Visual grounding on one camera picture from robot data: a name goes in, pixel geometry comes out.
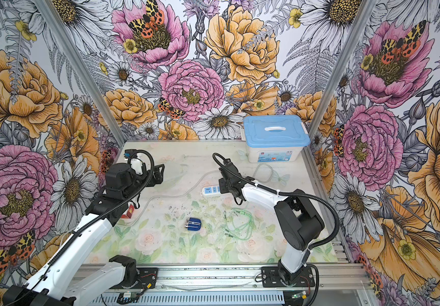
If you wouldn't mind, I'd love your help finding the blue electric shaver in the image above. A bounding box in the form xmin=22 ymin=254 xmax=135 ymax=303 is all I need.
xmin=184 ymin=218 xmax=202 ymax=232

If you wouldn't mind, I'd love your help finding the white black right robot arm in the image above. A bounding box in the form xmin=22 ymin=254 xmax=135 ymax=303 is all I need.
xmin=212 ymin=152 xmax=341 ymax=286

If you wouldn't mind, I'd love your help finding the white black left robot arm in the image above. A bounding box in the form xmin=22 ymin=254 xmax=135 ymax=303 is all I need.
xmin=2 ymin=150 xmax=165 ymax=305

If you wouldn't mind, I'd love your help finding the white blue power strip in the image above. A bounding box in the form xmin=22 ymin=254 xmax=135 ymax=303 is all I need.
xmin=202 ymin=185 xmax=221 ymax=198

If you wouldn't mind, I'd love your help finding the blue lidded storage box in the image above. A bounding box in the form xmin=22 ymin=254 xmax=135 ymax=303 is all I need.
xmin=242 ymin=115 xmax=310 ymax=163

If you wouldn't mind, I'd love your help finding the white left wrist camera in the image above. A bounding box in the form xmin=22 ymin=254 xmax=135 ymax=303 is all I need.
xmin=124 ymin=149 xmax=144 ymax=175

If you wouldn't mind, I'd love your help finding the aluminium corner post right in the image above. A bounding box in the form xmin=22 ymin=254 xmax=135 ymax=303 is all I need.
xmin=307 ymin=0 xmax=378 ymax=133

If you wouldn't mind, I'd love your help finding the aluminium corner post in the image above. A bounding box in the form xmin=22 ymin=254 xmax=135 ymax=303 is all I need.
xmin=307 ymin=0 xmax=378 ymax=133
xmin=35 ymin=1 xmax=126 ymax=148

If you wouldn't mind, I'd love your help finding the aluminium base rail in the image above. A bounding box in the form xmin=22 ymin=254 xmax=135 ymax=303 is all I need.
xmin=51 ymin=263 xmax=378 ymax=306

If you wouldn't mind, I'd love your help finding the aluminium corner post left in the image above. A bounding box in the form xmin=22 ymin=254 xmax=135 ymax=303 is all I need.
xmin=35 ymin=1 xmax=126 ymax=148

